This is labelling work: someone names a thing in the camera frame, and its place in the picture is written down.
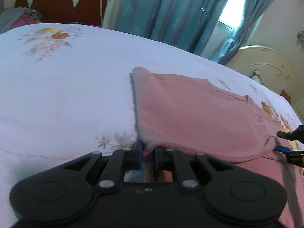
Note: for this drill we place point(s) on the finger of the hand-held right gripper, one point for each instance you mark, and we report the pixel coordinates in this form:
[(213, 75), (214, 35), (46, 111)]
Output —
[(291, 135), (283, 149)]

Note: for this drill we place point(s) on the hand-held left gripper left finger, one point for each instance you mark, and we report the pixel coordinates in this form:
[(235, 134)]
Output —
[(140, 154)]

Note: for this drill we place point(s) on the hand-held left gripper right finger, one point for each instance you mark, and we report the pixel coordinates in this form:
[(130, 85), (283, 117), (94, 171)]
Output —
[(157, 158)]

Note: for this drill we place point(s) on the pink garment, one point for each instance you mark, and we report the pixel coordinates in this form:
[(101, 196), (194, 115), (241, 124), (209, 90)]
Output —
[(201, 114)]

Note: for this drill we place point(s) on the cream footboard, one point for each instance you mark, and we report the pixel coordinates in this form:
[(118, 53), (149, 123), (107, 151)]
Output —
[(266, 64)]

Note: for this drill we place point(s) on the floral bed sheet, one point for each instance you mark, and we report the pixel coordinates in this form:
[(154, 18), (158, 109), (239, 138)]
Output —
[(71, 87)]

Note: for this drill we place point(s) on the blue curtain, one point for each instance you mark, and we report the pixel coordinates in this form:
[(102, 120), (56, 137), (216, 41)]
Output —
[(247, 30), (166, 9)]

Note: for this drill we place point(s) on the window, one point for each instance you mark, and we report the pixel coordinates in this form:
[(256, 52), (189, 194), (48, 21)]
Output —
[(235, 4)]

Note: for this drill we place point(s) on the red headboard with white trim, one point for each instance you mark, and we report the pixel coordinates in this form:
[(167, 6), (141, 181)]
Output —
[(61, 4)]

